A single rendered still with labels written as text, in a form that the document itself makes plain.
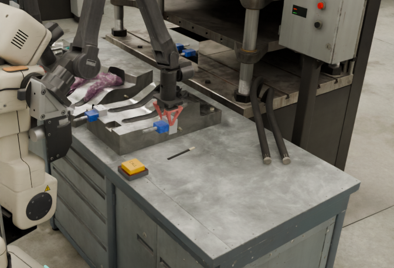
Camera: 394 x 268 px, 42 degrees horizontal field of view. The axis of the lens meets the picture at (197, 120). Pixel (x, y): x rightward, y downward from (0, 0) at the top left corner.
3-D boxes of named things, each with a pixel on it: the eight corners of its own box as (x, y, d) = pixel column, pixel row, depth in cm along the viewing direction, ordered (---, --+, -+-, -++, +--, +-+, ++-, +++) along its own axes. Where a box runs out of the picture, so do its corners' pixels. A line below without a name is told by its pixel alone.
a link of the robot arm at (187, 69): (153, 50, 175) (169, 53, 169) (178, 44, 182) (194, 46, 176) (156, 83, 179) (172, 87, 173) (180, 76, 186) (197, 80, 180)
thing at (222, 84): (243, 119, 238) (244, 105, 235) (105, 43, 327) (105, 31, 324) (351, 84, 286) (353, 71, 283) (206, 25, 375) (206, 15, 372)
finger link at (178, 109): (171, 118, 188) (172, 95, 183) (182, 125, 183) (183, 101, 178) (156, 122, 184) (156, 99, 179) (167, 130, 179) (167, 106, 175)
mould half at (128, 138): (119, 156, 189) (119, 124, 183) (87, 128, 207) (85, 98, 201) (220, 122, 218) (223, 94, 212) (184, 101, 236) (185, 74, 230)
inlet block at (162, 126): (146, 141, 178) (147, 128, 176) (139, 135, 181) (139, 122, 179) (176, 132, 185) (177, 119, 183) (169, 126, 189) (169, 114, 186)
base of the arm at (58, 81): (27, 79, 146) (53, 91, 139) (44, 58, 148) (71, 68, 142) (44, 95, 153) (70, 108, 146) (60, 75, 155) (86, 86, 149)
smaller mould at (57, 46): (45, 61, 272) (44, 50, 270) (35, 54, 281) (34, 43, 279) (74, 55, 282) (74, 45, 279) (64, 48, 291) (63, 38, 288)
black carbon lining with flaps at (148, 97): (125, 129, 194) (125, 107, 189) (104, 113, 205) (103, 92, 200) (196, 108, 214) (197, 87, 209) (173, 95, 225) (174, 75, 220)
